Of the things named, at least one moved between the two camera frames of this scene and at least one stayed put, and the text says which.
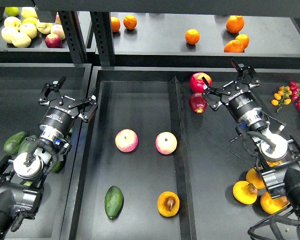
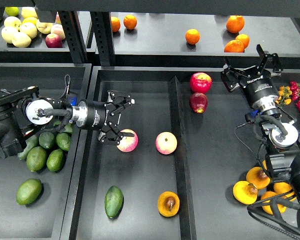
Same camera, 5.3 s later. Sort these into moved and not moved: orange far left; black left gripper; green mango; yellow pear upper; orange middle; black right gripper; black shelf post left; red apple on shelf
Moved: black right gripper; black left gripper
Not moved: green mango; orange far left; orange middle; yellow pear upper; red apple on shelf; black shelf post left
